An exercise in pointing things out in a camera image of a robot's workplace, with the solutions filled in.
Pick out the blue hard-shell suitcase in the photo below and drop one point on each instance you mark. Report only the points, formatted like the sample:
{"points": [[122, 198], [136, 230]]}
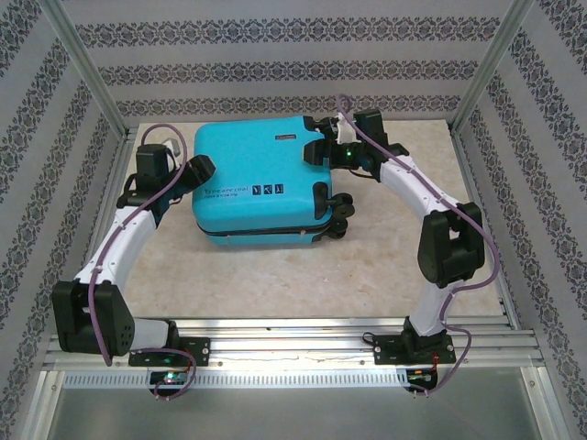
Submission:
{"points": [[257, 156]]}

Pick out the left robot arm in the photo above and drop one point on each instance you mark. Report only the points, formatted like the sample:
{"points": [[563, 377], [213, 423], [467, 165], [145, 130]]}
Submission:
{"points": [[130, 249]]}

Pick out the small circuit board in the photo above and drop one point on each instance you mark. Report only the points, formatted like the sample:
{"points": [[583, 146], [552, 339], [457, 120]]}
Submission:
{"points": [[169, 378], [422, 377]]}

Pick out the perforated metal strip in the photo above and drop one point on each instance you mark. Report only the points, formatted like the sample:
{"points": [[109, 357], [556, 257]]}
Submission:
{"points": [[275, 379]]}

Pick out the grey metal sheet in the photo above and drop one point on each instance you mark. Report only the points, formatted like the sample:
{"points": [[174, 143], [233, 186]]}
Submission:
{"points": [[293, 417]]}

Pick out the aluminium side rail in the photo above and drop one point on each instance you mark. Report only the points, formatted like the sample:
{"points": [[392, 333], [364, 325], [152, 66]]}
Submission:
{"points": [[506, 302], [118, 153]]}

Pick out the aluminium frame post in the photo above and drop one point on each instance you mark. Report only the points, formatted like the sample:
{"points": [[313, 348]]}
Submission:
{"points": [[89, 69], [492, 69]]}

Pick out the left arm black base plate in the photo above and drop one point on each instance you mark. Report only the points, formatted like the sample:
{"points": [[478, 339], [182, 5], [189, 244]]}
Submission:
{"points": [[202, 350]]}

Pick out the aluminium cross rail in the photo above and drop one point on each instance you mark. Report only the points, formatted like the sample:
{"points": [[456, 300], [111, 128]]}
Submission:
{"points": [[293, 341]]}

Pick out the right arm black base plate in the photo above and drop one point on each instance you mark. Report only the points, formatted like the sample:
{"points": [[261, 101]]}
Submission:
{"points": [[390, 353]]}

